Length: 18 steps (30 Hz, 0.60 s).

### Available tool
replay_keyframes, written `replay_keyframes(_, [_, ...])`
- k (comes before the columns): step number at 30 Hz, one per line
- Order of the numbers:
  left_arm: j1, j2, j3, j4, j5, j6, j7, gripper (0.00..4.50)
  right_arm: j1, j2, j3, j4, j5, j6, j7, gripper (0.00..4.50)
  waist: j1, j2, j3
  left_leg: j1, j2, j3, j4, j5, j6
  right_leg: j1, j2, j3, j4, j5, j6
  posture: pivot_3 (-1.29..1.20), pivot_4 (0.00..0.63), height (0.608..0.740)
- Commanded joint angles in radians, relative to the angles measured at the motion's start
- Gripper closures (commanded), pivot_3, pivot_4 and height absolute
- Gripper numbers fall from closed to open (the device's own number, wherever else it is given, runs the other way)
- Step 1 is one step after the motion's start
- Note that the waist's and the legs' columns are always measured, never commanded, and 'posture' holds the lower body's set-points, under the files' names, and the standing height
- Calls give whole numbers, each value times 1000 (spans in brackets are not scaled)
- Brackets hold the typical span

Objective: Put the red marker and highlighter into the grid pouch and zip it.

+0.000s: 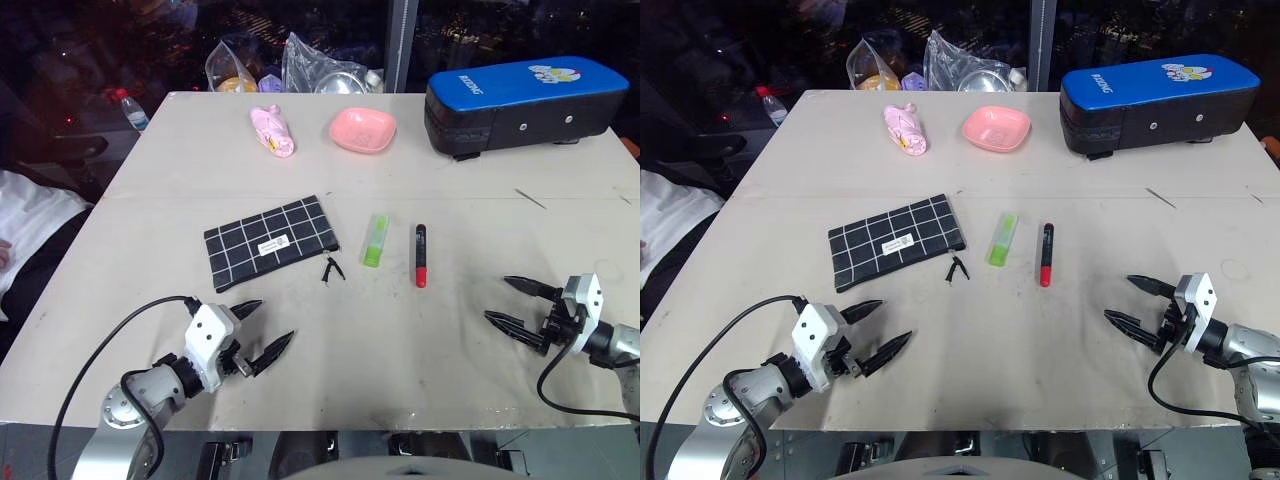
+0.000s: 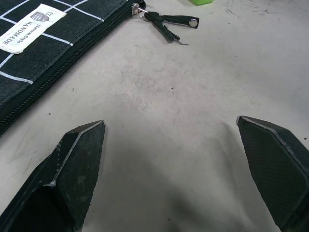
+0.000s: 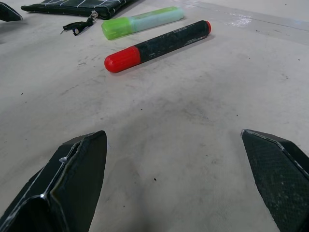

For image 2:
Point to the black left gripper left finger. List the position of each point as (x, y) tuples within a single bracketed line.
[(72, 174)]

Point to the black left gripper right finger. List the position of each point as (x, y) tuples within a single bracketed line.
[(277, 174)]

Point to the dark object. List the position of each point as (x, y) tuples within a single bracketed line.
[(48, 55)]

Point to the green object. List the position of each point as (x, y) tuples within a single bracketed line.
[(201, 2)]

